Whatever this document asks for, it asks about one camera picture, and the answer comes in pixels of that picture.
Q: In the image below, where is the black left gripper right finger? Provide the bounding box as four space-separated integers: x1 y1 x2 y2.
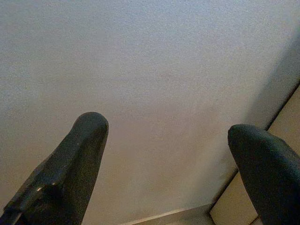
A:
227 123 300 225

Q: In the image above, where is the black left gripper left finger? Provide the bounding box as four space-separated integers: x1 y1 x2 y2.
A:
0 112 110 225

